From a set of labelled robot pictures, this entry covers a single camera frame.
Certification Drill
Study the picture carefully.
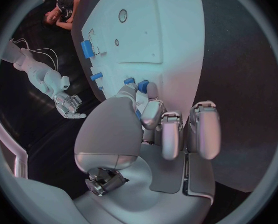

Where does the white task board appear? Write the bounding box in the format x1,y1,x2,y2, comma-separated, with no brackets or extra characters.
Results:
70,0,206,122

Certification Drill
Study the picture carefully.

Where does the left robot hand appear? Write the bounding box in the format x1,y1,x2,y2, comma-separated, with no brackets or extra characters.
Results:
73,82,222,224

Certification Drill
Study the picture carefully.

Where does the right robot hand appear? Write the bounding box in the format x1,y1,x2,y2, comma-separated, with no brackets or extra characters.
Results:
53,94,88,119

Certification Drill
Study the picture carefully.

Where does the white cable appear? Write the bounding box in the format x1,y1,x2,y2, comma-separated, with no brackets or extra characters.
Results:
10,38,31,51
28,47,59,71

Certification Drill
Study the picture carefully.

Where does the blue cylinder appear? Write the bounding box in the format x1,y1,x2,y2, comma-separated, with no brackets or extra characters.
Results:
90,72,104,81

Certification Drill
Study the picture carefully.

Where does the person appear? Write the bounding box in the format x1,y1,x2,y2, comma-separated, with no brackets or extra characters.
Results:
41,0,84,31

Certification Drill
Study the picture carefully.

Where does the large blue block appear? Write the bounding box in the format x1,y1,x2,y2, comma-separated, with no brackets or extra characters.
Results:
80,40,94,59

